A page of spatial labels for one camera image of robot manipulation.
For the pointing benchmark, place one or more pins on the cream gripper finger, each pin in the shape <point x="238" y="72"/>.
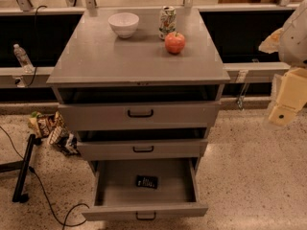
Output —
<point x="281" y="116"/>
<point x="270" y="44"/>

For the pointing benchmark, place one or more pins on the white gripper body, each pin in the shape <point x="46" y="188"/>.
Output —
<point x="295" y="45"/>

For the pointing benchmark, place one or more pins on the black rxbar chocolate bar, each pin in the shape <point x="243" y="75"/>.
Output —
<point x="146" y="181"/>

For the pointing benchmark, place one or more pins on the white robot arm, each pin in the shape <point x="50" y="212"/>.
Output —
<point x="290" y="42"/>

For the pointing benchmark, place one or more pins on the grey top drawer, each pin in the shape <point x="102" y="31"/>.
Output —
<point x="116" y="116"/>

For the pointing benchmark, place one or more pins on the grey drawer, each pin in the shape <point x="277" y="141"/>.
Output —
<point x="150" y="149"/>
<point x="116" y="196"/>
<point x="116" y="116"/>

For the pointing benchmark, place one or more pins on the grey drawer cabinet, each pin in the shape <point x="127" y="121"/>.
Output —
<point x="98" y="67"/>

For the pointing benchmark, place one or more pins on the grey bottom drawer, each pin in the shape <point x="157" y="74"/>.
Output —
<point x="116" y="196"/>

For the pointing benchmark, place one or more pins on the grey middle drawer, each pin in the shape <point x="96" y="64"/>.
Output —
<point x="150" y="149"/>

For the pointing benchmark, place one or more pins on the metal railing beam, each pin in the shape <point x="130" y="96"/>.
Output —
<point x="256" y="72"/>

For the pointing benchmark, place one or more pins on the red apple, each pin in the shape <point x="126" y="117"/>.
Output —
<point x="174" y="42"/>

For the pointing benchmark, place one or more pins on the patterned drink can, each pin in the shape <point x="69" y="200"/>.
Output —
<point x="167" y="21"/>

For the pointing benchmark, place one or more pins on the white bowl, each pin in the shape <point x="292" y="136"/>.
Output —
<point x="124" y="24"/>

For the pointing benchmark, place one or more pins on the dark snack packet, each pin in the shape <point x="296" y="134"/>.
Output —
<point x="68" y="145"/>

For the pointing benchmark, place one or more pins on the checkered snack bag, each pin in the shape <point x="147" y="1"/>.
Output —
<point x="58" y="131"/>

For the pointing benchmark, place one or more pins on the clear plastic water bottle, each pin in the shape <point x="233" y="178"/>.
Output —
<point x="23" y="59"/>

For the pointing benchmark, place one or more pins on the black stand leg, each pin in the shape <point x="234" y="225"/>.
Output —
<point x="22" y="166"/>

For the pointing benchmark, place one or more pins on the clear hanging bracket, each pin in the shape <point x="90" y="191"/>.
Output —
<point x="244" y="89"/>

